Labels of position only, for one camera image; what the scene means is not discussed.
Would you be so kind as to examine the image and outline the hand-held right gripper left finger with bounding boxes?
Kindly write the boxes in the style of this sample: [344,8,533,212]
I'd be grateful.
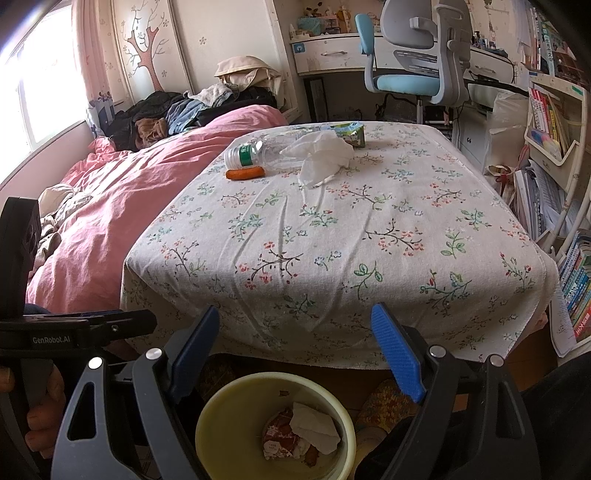
[50,305,221,480]

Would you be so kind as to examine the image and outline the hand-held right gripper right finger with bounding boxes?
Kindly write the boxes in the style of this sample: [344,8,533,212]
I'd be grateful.
[370,302,541,480]

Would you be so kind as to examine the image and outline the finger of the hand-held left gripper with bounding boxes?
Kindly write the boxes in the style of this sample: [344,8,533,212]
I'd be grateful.
[81,309,158,347]

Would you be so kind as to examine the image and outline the cream plastic bin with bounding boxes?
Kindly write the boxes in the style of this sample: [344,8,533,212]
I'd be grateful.
[195,371,357,480]

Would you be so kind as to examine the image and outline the balled white tissue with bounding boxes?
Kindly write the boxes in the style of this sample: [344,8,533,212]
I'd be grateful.
[291,401,342,455]

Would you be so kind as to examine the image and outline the red printed snack bag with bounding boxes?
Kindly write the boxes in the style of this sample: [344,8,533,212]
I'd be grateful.
[261,408,315,460]

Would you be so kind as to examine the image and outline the person's left hand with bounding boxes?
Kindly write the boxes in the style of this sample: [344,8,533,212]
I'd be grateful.
[23,364,66,448]

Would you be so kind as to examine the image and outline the knitted slipper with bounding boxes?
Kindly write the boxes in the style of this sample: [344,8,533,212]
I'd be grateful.
[353,378,419,457]

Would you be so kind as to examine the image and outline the beige crumpled cloth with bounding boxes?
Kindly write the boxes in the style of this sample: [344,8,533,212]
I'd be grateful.
[28,184,93,278]

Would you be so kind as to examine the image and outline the floral tablecloth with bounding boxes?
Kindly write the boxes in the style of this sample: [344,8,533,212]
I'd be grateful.
[120,121,559,370]

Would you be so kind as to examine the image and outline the pink blanket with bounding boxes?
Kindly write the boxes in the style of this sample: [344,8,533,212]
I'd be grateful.
[25,104,289,319]

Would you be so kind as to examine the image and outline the person's black trousers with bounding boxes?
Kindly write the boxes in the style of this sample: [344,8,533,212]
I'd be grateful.
[355,351,591,480]

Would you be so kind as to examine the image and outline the window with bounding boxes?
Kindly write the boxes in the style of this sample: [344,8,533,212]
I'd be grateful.
[0,4,88,185]

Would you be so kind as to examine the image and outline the rolled orange peel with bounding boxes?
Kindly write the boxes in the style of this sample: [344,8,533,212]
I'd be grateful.
[225,166,266,181]

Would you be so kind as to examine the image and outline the stack of books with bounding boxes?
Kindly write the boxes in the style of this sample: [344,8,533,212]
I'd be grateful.
[556,231,591,342]

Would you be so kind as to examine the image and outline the pile of clothes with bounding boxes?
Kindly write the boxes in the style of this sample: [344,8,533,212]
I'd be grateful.
[108,83,282,151]

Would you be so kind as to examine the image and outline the clear plastic bottle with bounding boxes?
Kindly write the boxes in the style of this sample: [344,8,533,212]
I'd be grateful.
[224,131,315,171]

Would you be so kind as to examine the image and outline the stack of papers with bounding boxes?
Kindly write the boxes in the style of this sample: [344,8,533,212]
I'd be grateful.
[512,161,561,241]

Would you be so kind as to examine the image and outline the large white tissue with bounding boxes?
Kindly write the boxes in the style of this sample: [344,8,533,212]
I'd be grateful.
[279,130,354,188]

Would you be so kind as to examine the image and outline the pink curtain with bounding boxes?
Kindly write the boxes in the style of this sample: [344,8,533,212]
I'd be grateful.
[71,0,116,137]

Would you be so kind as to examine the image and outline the green drink carton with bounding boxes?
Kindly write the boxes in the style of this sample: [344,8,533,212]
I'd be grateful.
[332,121,366,148]

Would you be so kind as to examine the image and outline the white drawer cabinet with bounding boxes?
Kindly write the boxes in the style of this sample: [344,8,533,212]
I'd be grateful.
[450,104,492,174]

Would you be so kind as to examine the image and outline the white wardrobe with tree decal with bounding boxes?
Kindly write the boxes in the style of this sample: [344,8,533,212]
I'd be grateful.
[111,0,195,104]

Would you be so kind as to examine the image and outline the white tiered book cart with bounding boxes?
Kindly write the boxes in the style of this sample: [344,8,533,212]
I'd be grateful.
[524,74,591,259]

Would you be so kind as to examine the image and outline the white plastic bag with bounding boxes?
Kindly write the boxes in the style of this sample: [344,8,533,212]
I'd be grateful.
[487,90,529,155]

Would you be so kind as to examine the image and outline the row of upright books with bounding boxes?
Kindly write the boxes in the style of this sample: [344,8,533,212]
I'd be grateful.
[529,88,573,160]

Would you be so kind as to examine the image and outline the beige pillow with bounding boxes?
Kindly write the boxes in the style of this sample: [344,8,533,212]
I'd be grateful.
[215,55,282,86]

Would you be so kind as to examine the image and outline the white desk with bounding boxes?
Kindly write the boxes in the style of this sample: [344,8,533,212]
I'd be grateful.
[288,32,520,79]

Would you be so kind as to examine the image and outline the grey blue office chair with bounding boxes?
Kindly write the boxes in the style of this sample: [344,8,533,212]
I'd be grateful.
[355,0,474,125]

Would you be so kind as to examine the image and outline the cluster of desk ornaments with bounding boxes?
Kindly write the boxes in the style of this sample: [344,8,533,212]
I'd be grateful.
[288,4,356,38]

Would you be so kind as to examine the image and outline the leaning colourful books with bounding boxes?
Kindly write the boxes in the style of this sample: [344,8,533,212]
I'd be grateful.
[526,0,578,77]

